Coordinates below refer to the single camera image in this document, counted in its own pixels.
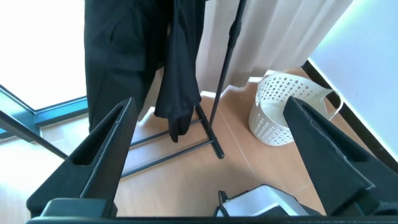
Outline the white laundry basket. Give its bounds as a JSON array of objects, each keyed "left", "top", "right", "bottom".
[{"left": 248, "top": 70, "right": 344, "bottom": 147}]

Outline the beige curtain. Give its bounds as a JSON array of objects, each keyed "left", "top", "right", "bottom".
[{"left": 138, "top": 0, "right": 354, "bottom": 121}]

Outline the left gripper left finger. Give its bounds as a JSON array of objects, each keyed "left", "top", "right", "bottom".
[{"left": 26, "top": 97, "right": 139, "bottom": 218}]

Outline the black garment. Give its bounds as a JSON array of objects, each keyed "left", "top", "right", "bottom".
[
  {"left": 154, "top": 0, "right": 206, "bottom": 143},
  {"left": 83, "top": 0, "right": 174, "bottom": 132}
]

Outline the black clothes rack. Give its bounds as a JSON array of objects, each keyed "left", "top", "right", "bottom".
[{"left": 0, "top": 0, "right": 248, "bottom": 179}]

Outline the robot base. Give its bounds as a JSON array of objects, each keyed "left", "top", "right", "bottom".
[{"left": 213, "top": 184, "right": 323, "bottom": 218}]

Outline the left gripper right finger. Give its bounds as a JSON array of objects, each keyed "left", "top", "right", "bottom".
[{"left": 283, "top": 95, "right": 398, "bottom": 217}]

